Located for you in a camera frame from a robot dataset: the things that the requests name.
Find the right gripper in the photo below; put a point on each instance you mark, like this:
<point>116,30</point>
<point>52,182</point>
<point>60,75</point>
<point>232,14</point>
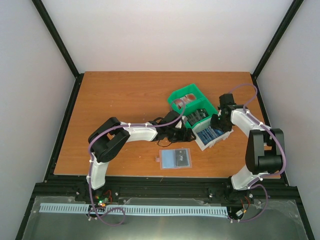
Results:
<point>214,125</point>

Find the left black corner post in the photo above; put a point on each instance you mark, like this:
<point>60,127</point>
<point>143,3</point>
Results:
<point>48,22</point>

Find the red white card stack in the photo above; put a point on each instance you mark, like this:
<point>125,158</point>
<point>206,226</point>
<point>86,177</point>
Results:
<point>186,99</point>

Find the black aluminium frame rail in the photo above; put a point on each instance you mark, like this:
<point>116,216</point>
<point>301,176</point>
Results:
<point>210,190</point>

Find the left electronics board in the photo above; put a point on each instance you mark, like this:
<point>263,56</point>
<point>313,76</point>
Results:
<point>103,200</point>

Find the black credit card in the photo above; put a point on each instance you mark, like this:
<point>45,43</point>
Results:
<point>182,158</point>

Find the blue card stack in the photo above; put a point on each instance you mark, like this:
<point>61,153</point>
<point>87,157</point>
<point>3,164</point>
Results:
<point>209,134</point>

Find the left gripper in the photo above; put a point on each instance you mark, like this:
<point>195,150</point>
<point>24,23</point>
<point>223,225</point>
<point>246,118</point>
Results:
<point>182,138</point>

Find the light blue cable duct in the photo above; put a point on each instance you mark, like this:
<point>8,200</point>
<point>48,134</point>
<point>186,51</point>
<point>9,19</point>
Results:
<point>136,210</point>

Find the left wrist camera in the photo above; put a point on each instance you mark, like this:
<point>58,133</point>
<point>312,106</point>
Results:
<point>181,123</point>

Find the white bin with blue cards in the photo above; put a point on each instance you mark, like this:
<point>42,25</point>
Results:
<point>203,125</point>

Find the black card stack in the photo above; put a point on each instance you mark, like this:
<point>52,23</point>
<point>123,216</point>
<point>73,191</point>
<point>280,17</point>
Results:
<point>197,116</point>

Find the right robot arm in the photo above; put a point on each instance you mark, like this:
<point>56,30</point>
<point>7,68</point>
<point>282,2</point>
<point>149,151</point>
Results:
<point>265,151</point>

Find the green bin with red cards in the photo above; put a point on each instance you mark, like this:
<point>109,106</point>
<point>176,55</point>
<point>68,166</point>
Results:
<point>191,88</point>

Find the green bin with black cards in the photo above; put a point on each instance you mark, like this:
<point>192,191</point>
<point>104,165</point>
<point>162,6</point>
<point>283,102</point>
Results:
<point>200,103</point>

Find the right connector plug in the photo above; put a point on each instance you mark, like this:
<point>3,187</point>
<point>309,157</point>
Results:
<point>240,213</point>

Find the black corner post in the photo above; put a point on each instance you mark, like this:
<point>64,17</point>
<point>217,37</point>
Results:
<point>283,26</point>
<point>48,22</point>

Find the right black corner post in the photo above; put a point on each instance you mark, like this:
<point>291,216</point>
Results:
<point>283,26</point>

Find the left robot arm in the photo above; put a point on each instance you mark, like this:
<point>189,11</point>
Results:
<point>107,141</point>

